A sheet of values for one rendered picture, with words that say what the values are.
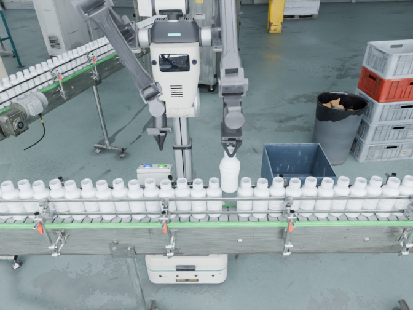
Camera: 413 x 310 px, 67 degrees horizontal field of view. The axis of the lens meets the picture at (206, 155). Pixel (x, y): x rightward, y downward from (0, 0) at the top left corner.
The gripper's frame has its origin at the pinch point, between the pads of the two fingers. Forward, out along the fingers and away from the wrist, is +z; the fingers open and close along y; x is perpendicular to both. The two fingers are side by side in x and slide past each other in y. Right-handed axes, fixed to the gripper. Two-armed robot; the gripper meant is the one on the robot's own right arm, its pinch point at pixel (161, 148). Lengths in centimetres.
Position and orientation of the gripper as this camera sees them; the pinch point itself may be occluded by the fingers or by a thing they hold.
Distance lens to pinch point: 131.4
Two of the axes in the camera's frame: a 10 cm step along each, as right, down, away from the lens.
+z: 0.2, 9.7, 2.4
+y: 10.0, -0.1, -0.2
